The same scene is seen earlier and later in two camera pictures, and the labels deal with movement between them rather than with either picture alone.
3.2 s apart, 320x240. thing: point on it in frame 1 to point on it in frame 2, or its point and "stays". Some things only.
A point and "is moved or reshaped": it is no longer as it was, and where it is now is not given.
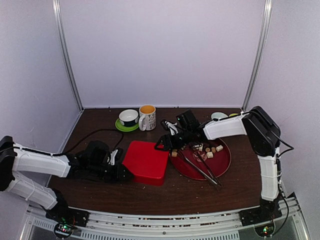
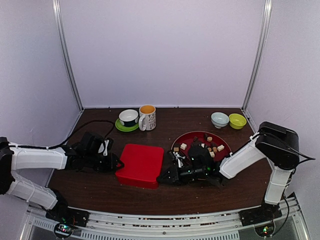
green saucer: x=125 y=128 stays
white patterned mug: x=147 y=117 stays
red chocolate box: x=146 y=180 to x=137 y=183
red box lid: x=143 y=159 is moved or reshaped
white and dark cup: x=128 y=117 stays
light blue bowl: x=218 y=115 stays
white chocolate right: x=219 y=148 stays
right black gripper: x=166 y=139 to x=174 y=179
